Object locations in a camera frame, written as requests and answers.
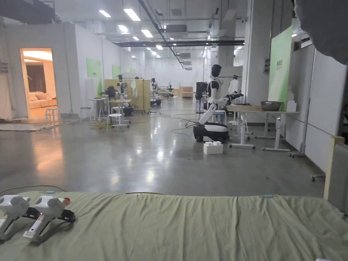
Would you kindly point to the white block carton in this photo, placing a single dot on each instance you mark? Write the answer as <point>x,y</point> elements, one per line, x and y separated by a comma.
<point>213,148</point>

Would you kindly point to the white garment on rack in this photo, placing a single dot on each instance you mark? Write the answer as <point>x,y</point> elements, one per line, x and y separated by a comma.
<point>233,85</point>

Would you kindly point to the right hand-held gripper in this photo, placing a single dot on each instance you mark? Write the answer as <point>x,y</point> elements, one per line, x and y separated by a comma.
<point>50,205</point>

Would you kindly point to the light wooden cabinet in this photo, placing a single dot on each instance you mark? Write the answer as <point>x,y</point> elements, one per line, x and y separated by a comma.
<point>187,92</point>

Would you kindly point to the wheeled robot with black arms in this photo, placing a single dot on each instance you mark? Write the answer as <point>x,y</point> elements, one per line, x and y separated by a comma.
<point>122,100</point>

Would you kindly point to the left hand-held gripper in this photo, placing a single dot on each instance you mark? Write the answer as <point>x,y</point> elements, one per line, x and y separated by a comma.
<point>12,202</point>

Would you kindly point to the beige sofa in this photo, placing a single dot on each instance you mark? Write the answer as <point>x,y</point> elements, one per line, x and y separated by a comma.
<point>40,100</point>

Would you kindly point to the bed with pale green sheet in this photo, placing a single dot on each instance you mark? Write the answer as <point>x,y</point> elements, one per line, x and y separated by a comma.
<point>174,231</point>

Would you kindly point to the white and black humanoid robot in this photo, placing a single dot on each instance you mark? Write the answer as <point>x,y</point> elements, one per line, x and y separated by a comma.
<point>213,108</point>

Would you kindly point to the padded grey headboard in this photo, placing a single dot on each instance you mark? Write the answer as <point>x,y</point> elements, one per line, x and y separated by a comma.
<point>338,176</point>

